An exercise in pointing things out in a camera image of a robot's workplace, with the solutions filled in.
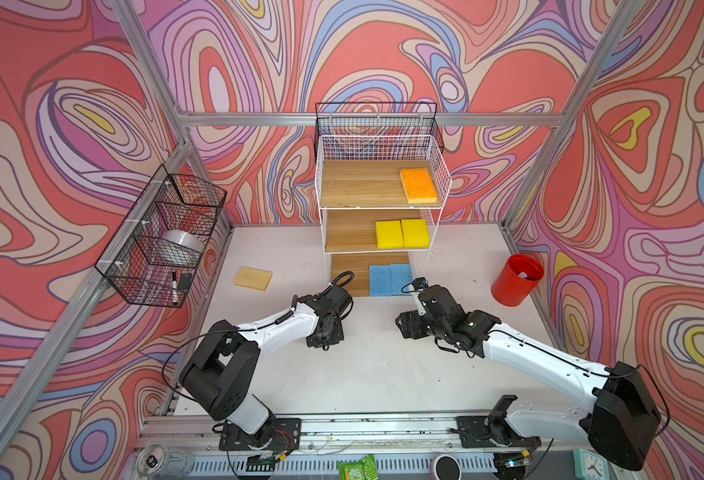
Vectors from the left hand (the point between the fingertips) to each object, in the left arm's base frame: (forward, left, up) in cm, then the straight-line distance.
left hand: (338, 338), depth 88 cm
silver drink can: (-31, +35, +11) cm, 48 cm away
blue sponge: (+22, -19, 0) cm, 29 cm away
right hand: (+1, -21, +7) cm, 22 cm away
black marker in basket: (+3, +39, +23) cm, 46 cm away
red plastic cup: (+14, -54, +10) cm, 57 cm away
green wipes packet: (-31, -8, -1) cm, 32 cm away
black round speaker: (-31, -26, +3) cm, 41 cm away
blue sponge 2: (+22, -12, 0) cm, 25 cm away
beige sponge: (+24, +31, -2) cm, 39 cm away
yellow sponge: (+19, -22, +26) cm, 39 cm away
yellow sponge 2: (+19, -15, +25) cm, 35 cm away
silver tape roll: (+9, +37, +31) cm, 49 cm away
